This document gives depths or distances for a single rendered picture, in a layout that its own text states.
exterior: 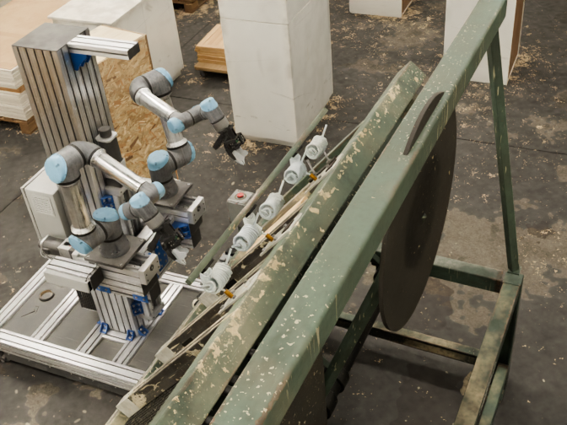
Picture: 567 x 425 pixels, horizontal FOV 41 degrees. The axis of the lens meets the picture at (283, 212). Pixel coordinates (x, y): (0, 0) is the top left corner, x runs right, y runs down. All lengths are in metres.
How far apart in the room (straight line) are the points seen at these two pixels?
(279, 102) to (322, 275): 4.35
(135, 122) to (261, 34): 1.17
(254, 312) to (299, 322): 0.57
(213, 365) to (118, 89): 3.46
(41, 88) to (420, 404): 2.54
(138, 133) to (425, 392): 2.70
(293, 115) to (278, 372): 4.60
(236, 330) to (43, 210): 2.13
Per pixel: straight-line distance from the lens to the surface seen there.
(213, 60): 7.43
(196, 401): 2.07
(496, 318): 3.72
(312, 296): 1.76
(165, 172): 4.05
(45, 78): 3.64
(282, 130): 6.22
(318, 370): 2.41
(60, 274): 3.96
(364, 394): 4.38
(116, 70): 5.30
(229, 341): 2.18
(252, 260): 3.27
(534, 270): 5.18
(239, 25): 5.92
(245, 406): 1.57
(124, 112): 5.43
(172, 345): 3.31
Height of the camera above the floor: 3.42
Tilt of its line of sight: 38 degrees down
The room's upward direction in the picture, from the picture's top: 6 degrees counter-clockwise
